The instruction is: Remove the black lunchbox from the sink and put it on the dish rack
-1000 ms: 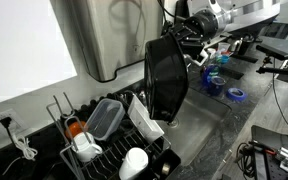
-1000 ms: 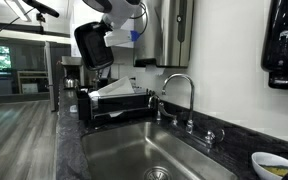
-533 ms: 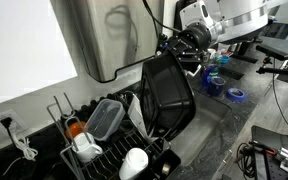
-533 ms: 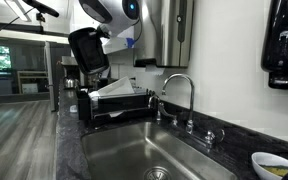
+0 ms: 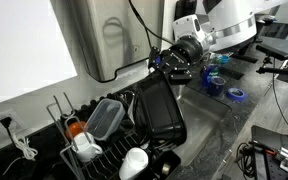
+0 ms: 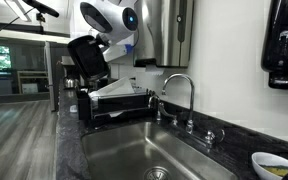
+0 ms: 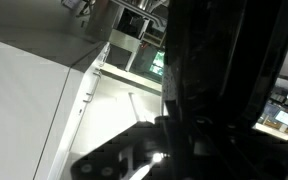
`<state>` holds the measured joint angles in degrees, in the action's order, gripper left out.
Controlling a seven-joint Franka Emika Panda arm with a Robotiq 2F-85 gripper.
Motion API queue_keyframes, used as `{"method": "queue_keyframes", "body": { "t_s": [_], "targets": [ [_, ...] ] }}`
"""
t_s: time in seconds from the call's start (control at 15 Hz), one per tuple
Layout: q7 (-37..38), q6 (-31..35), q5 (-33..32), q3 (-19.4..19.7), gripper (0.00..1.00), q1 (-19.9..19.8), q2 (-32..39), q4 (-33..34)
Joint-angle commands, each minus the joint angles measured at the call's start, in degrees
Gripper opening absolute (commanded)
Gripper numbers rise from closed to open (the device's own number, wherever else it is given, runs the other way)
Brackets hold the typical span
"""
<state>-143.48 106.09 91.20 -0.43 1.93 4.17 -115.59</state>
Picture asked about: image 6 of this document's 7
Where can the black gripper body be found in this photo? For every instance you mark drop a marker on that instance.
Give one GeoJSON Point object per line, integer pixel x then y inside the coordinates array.
{"type": "Point", "coordinates": [101, 40]}

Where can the black plastic lunchbox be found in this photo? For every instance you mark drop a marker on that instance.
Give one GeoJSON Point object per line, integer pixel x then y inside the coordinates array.
{"type": "Point", "coordinates": [89, 58]}

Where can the chrome sink faucet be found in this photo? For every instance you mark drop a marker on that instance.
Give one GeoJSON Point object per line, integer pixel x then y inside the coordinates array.
{"type": "Point", "coordinates": [192, 103]}

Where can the stainless steel sink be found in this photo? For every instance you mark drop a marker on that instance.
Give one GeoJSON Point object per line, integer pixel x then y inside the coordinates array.
{"type": "Point", "coordinates": [170, 146]}

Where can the sink drain strainer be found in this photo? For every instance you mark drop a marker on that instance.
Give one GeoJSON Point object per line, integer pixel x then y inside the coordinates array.
{"type": "Point", "coordinates": [156, 175]}

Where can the steel kettle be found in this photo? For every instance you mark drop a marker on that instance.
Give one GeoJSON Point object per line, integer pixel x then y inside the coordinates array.
{"type": "Point", "coordinates": [70, 84]}

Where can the white paper towel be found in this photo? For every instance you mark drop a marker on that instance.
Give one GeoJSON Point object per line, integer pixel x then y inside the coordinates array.
{"type": "Point", "coordinates": [154, 70]}

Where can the steel paper towel dispenser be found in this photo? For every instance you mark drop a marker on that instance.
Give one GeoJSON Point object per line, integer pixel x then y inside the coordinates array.
{"type": "Point", "coordinates": [164, 33]}

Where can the black overhead boom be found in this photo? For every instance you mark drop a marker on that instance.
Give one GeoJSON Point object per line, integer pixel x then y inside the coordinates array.
{"type": "Point", "coordinates": [44, 8]}

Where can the black utensil caddy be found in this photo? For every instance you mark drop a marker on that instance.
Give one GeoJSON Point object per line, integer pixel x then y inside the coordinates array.
{"type": "Point", "coordinates": [84, 106]}

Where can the small clear lid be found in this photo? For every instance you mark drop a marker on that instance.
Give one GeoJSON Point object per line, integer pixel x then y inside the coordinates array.
{"type": "Point", "coordinates": [73, 108]}

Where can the black horizontal beam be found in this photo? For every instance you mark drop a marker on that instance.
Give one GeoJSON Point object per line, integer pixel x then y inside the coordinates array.
{"type": "Point", "coordinates": [17, 27]}

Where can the white shelf unit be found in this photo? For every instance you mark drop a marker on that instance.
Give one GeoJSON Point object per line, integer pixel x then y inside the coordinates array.
{"type": "Point", "coordinates": [29, 88]}

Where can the ceiling light fixture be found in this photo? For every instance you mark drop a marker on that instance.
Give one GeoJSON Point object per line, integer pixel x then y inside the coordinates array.
{"type": "Point", "coordinates": [17, 10]}

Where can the white bowl with food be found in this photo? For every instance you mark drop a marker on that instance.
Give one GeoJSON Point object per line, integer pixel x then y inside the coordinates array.
{"type": "Point", "coordinates": [267, 160]}

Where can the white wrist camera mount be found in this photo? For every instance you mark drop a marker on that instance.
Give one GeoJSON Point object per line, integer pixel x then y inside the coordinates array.
{"type": "Point", "coordinates": [117, 52]}

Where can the black wall soap dispenser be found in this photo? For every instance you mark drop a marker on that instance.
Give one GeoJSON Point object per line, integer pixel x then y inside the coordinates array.
{"type": "Point", "coordinates": [284, 40]}

